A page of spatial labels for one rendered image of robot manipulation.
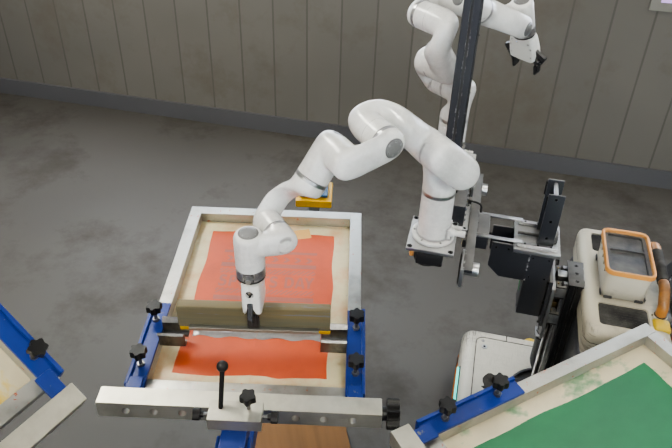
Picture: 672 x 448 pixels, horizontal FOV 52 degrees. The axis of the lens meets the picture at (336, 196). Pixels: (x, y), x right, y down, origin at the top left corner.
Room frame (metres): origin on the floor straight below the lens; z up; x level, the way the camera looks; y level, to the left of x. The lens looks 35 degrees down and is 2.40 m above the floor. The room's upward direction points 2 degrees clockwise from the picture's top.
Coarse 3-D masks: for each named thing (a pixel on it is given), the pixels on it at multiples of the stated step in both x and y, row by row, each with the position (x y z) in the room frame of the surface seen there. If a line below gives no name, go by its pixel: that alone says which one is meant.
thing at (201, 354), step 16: (224, 240) 1.77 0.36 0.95; (208, 256) 1.69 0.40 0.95; (208, 272) 1.62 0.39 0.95; (208, 288) 1.54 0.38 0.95; (192, 336) 1.35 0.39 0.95; (208, 336) 1.35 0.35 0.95; (192, 352) 1.29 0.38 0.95; (208, 352) 1.29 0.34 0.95; (224, 352) 1.29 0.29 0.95; (240, 352) 1.29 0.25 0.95; (176, 368) 1.23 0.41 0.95; (192, 368) 1.23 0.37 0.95; (208, 368) 1.23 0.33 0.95; (240, 368) 1.24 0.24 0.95
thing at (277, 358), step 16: (304, 240) 1.79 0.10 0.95; (320, 240) 1.79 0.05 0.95; (320, 256) 1.71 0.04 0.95; (320, 272) 1.63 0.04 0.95; (320, 288) 1.56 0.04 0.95; (256, 352) 1.29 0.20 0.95; (272, 352) 1.30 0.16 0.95; (288, 352) 1.30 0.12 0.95; (304, 352) 1.30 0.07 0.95; (320, 352) 1.30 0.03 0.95; (256, 368) 1.24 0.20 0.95; (272, 368) 1.24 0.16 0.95; (288, 368) 1.24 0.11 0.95; (304, 368) 1.24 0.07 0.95; (320, 368) 1.25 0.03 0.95
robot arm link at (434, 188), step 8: (424, 168) 1.60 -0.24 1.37; (424, 176) 1.60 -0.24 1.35; (432, 176) 1.59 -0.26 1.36; (424, 184) 1.60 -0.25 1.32; (432, 184) 1.58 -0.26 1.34; (440, 184) 1.58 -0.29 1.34; (424, 192) 1.59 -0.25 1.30; (432, 192) 1.57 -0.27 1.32; (440, 192) 1.57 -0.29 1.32; (448, 192) 1.57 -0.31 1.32; (440, 200) 1.56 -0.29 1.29
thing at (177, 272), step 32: (192, 224) 1.81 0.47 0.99; (288, 224) 1.87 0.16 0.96; (320, 224) 1.87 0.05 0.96; (352, 224) 1.84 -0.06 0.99; (352, 256) 1.67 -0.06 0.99; (352, 288) 1.52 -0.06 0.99; (160, 384) 1.15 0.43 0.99; (192, 384) 1.15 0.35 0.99; (224, 384) 1.15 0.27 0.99; (256, 384) 1.16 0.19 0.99
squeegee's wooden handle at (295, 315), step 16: (176, 304) 1.31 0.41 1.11; (192, 304) 1.31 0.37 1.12; (208, 304) 1.31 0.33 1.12; (224, 304) 1.31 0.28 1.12; (240, 304) 1.31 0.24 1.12; (272, 304) 1.32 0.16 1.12; (288, 304) 1.32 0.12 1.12; (304, 304) 1.32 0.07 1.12; (320, 304) 1.32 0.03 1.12; (192, 320) 1.30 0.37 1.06; (208, 320) 1.30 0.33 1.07; (224, 320) 1.30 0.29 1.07; (240, 320) 1.30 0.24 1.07; (272, 320) 1.30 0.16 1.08; (288, 320) 1.30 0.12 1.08; (304, 320) 1.30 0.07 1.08; (320, 320) 1.30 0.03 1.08
